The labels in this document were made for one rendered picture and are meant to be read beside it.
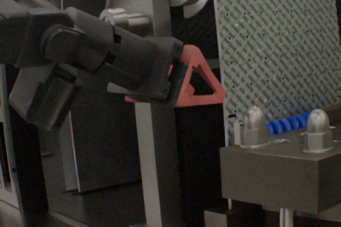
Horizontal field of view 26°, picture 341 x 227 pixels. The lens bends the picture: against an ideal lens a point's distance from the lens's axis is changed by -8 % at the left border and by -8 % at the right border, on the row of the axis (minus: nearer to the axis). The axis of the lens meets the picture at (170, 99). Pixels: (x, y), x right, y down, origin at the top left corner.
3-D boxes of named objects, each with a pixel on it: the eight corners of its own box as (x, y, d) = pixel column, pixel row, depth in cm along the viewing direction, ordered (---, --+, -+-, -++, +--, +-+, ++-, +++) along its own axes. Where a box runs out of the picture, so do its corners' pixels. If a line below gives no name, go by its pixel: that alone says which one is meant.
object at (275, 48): (225, 144, 95) (212, -8, 92) (342, 114, 108) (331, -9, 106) (228, 145, 94) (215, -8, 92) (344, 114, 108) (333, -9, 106)
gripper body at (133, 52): (170, 102, 81) (111, 77, 77) (118, 97, 89) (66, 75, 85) (188, 43, 82) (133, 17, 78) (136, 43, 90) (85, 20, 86)
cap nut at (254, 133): (233, 146, 88) (231, 107, 88) (256, 140, 90) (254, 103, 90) (254, 149, 85) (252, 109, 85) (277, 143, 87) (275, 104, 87)
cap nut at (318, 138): (296, 151, 81) (295, 110, 81) (317, 145, 83) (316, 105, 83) (319, 154, 78) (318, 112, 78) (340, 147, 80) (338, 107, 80)
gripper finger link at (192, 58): (227, 128, 85) (160, 100, 80) (189, 123, 91) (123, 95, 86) (245, 69, 86) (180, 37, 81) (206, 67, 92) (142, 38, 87)
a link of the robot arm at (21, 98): (55, 25, 70) (12, -8, 75) (4, 129, 72) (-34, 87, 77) (131, 50, 80) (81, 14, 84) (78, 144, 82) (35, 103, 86)
